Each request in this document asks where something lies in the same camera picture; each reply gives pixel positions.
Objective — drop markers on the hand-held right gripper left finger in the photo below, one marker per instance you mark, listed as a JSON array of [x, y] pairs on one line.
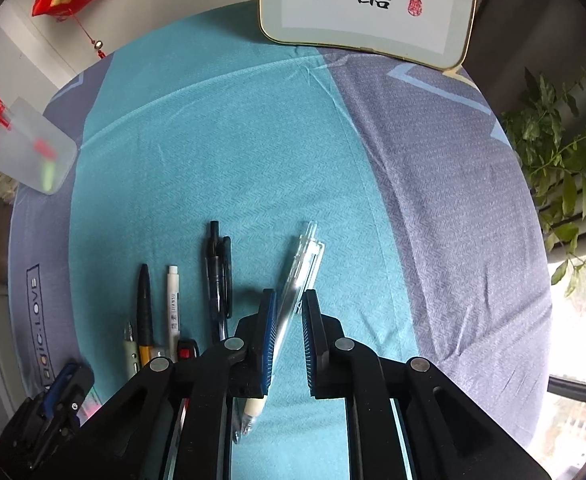
[[268, 340]]

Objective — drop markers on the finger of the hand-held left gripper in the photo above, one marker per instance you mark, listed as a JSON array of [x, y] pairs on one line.
[[60, 385]]

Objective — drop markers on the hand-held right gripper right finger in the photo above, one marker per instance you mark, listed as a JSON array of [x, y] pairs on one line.
[[310, 345]]

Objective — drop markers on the grey-green pen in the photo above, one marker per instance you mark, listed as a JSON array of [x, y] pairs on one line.
[[131, 350]]

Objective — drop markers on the red and black pen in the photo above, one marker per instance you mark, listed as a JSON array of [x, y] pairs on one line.
[[188, 348]]

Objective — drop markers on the clear plastic pen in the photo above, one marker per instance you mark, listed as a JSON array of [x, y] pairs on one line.
[[303, 260]]

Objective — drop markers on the white pen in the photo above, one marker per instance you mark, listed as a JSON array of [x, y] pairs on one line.
[[173, 305]]

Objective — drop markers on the black and yellow pen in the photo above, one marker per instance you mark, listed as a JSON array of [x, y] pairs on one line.
[[145, 305]]

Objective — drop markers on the translucent pen holder cup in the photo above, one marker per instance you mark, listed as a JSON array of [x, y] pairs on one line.
[[23, 150]]

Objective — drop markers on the blue and grey printed tablecloth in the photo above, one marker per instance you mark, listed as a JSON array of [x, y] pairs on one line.
[[253, 160]]

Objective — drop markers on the green leafy plant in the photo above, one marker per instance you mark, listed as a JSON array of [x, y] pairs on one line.
[[553, 155]]

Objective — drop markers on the framed calligraphy sign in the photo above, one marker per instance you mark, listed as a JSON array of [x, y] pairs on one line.
[[368, 5]]

